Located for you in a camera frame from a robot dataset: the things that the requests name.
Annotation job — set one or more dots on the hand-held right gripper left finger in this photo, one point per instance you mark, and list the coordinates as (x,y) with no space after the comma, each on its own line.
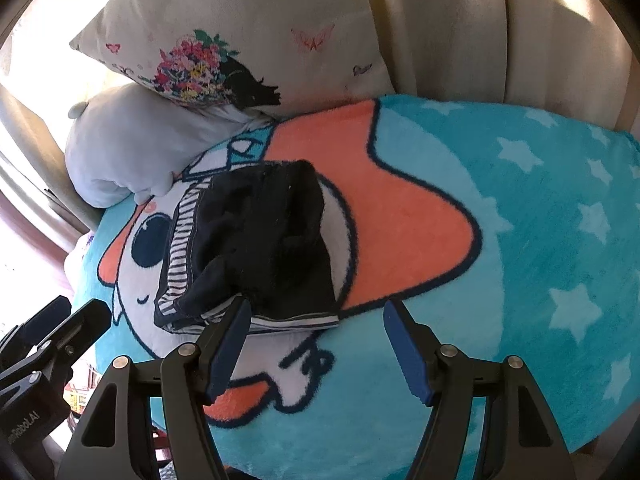
(230,350)

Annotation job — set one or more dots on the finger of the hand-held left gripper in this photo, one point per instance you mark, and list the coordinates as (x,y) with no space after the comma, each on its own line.
(47,317)
(82,327)

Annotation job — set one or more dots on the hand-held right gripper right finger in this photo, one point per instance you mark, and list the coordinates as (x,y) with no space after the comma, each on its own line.
(407,355)

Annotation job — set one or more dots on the black pants with striped lining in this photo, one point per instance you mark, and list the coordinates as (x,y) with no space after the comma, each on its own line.
(260,220)

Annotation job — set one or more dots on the turquoise cartoon printed blanket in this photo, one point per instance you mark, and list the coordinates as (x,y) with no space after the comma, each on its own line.
(500,285)

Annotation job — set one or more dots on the pale grey plush pillow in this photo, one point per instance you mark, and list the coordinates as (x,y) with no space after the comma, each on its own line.
(130,140)

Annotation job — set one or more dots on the cream floral print pillow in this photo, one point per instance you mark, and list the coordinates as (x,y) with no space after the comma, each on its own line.
(250,20)

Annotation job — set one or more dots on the dark red wooden frame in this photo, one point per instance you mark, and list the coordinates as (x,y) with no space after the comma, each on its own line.
(160,447)

